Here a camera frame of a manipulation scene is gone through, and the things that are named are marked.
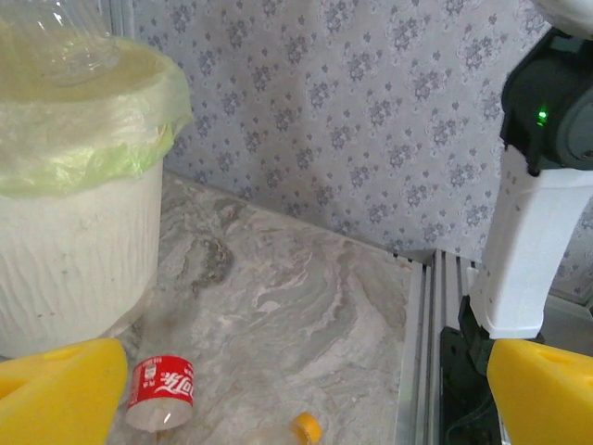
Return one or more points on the red cola label bottle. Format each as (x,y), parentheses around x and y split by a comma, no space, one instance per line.
(162,385)

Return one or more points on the pale green bin liner bag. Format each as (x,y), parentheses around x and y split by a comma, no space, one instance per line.
(92,139)

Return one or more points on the aluminium mounting rail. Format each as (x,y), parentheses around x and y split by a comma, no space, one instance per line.
(419,347)

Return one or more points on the aluminium frame post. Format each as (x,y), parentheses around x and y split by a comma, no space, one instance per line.
(121,18)

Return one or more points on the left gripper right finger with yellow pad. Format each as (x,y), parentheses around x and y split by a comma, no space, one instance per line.
(546,398)

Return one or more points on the white ribbed plastic bin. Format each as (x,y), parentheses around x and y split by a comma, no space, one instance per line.
(69,259)

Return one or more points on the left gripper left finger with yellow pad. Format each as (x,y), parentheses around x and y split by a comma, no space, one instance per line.
(55,398)

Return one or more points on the orange juice label bottle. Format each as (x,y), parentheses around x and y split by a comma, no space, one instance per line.
(306,425)

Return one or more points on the clear bottle blue cap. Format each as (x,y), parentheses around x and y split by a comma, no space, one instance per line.
(60,41)

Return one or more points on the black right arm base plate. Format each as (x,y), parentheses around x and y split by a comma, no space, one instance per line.
(451,394)

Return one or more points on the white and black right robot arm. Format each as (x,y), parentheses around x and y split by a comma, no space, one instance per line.
(523,241)

